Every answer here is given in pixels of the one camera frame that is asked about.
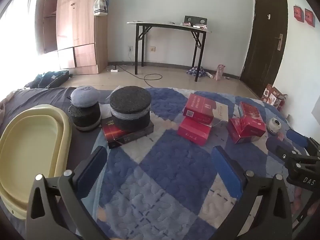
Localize black floor cable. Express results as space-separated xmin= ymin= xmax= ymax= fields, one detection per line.
xmin=117 ymin=65 xmax=163 ymax=81

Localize black chair back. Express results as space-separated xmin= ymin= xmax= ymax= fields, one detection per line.
xmin=184 ymin=15 xmax=209 ymax=25

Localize folding table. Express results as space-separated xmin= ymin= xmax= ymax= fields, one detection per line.
xmin=127 ymin=21 xmax=212 ymax=82

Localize cream plastic basin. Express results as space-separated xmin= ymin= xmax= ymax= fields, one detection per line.
xmin=0 ymin=105 xmax=73 ymax=220

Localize white hanging bag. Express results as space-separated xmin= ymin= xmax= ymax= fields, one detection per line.
xmin=94 ymin=0 xmax=110 ymax=17

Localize blue patterned cloth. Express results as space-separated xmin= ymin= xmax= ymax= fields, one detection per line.
xmin=186 ymin=66 xmax=213 ymax=78

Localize dark open suitcase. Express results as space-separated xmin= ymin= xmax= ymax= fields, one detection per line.
xmin=25 ymin=71 xmax=73 ymax=88

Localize small black foam disc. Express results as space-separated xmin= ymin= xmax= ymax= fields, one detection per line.
xmin=68 ymin=102 xmax=101 ymax=132

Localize dark brown door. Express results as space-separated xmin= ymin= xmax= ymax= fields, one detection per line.
xmin=240 ymin=0 xmax=288 ymax=98

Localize white round container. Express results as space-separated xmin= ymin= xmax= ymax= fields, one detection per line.
xmin=266 ymin=117 xmax=282 ymax=135

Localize red printed gift box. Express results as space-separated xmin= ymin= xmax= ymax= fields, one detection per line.
xmin=260 ymin=84 xmax=288 ymax=110

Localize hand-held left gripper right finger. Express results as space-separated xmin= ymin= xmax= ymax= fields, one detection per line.
xmin=211 ymin=145 xmax=293 ymax=240

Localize pink paper bag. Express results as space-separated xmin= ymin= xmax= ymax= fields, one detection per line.
xmin=215 ymin=64 xmax=225 ymax=81

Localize black red glossy carton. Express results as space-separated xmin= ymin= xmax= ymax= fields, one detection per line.
xmin=101 ymin=117 xmax=154 ymax=149

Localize wooden wardrobe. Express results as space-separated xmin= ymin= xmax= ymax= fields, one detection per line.
xmin=34 ymin=0 xmax=112 ymax=74

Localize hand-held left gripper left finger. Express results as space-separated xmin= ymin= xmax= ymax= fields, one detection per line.
xmin=25 ymin=145 xmax=108 ymax=240

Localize red white carton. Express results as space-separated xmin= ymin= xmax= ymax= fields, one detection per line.
xmin=177 ymin=117 xmax=212 ymax=146
xmin=183 ymin=93 xmax=229 ymax=127

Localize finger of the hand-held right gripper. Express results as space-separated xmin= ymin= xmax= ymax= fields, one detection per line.
xmin=285 ymin=129 xmax=320 ymax=157
xmin=265 ymin=137 xmax=320 ymax=171

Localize small red box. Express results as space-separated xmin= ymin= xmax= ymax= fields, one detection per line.
xmin=237 ymin=101 xmax=266 ymax=137
xmin=227 ymin=117 xmax=253 ymax=144

